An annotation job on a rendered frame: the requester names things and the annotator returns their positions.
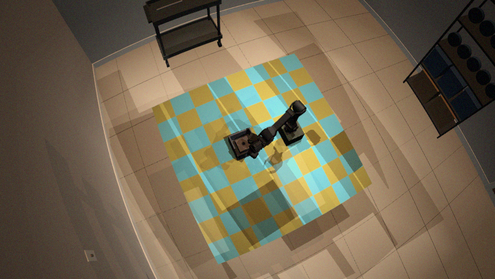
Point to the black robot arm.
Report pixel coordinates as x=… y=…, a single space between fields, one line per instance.
x=288 y=119

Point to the brown square plate with hole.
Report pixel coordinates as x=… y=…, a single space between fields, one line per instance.
x=242 y=144

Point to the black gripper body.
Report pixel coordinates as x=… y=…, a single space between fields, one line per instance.
x=253 y=155

